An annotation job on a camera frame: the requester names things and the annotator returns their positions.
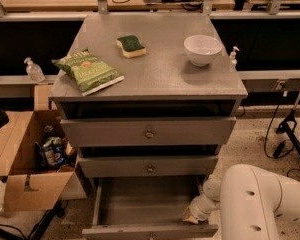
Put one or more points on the grey bottom drawer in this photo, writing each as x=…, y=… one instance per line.
x=146, y=208

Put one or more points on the open cardboard box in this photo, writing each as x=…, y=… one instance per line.
x=24, y=185

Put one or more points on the grey top drawer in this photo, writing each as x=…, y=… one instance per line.
x=137, y=132

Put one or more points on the grey drawer cabinet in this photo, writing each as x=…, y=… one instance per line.
x=163, y=83

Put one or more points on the clear sanitizer bottle left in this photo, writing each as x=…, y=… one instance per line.
x=33, y=70

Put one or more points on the white pump bottle right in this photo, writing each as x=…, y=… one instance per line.
x=233, y=55

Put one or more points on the black tripod stand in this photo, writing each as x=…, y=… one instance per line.
x=288, y=125

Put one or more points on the white bowl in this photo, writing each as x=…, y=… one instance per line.
x=201, y=50

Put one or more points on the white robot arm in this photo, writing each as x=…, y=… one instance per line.
x=250, y=200

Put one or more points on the grey drawer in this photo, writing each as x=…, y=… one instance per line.
x=146, y=208
x=137, y=132
x=147, y=166

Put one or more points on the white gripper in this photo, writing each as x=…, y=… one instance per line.
x=199, y=208

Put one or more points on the snack packets in box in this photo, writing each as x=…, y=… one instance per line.
x=52, y=153

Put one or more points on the green chip bag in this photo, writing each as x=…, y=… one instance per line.
x=90, y=72

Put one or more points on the grey middle drawer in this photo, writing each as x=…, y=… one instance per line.
x=147, y=166

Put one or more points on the green yellow sponge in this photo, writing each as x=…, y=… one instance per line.
x=130, y=46

